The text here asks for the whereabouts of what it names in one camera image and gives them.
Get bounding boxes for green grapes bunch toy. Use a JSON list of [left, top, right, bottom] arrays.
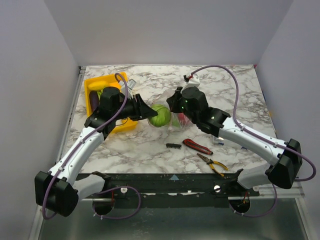
[[171, 114, 181, 128]]

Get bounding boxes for red black utility knife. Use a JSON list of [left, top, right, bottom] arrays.
[[182, 138, 214, 155]]

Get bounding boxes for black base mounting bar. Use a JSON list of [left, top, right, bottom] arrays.
[[51, 171, 293, 208]]

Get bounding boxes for clear zip top bag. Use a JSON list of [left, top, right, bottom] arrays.
[[148, 90, 192, 131]]

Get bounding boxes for yellow lemon toy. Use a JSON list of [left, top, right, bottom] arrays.
[[87, 80, 109, 92]]

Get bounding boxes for purple eggplant toy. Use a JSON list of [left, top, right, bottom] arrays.
[[89, 91, 100, 112]]

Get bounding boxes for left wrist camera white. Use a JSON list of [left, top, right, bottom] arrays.
[[119, 79, 137, 99]]

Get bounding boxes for yellow handled pliers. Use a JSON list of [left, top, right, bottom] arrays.
[[197, 153, 229, 178]]

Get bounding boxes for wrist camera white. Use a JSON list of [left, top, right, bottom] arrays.
[[119, 79, 137, 99], [183, 74, 200, 89]]

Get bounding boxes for green cabbage toy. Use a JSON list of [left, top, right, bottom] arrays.
[[148, 104, 172, 128]]

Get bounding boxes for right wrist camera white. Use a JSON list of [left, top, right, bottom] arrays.
[[183, 74, 200, 89]]

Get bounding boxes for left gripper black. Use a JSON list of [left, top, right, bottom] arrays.
[[113, 93, 158, 122]]

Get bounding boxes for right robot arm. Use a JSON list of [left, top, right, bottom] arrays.
[[166, 86, 303, 196]]

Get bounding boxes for clear small plastic box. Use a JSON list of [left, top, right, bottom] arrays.
[[213, 136, 225, 146]]

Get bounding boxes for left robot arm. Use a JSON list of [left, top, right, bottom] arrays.
[[34, 86, 158, 217]]

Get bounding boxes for red apple toy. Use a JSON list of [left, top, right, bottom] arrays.
[[177, 113, 190, 128]]

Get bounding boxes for yellow plastic tray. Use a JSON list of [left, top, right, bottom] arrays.
[[84, 74, 138, 134]]

